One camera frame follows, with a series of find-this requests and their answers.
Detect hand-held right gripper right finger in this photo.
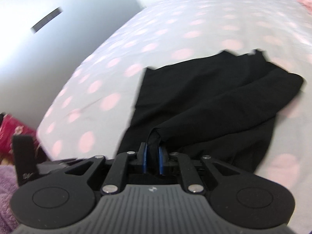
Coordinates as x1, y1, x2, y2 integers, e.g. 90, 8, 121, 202
158, 146, 240, 195

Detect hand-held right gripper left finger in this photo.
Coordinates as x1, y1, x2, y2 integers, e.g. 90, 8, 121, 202
65, 143, 149, 195

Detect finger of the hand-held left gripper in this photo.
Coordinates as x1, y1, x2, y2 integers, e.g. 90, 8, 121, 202
36, 158, 82, 175

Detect black garment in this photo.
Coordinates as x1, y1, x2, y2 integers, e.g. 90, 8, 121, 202
117, 49, 304, 176

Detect red floral cloth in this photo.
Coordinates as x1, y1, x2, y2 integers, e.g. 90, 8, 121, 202
0, 113, 48, 162

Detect purple fuzzy cloth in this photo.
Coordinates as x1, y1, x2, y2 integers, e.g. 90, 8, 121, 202
0, 164, 25, 233

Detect grey pink-dotted bed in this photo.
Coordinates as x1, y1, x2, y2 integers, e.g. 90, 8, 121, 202
36, 0, 312, 195

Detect dark wall switch panel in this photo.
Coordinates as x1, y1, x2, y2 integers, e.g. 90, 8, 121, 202
31, 7, 63, 34

